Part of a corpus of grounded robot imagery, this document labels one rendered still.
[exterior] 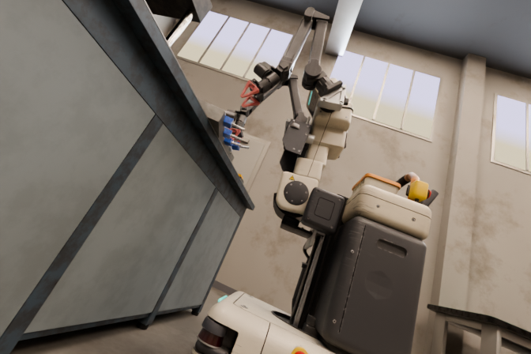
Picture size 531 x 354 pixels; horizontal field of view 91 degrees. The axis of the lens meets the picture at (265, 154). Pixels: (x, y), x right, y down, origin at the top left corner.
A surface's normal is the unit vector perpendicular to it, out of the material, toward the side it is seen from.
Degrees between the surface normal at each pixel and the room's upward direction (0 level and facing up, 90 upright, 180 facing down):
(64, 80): 90
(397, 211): 90
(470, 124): 90
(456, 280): 90
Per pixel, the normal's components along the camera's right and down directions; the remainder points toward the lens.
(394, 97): 0.00, -0.41
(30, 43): 0.92, 0.29
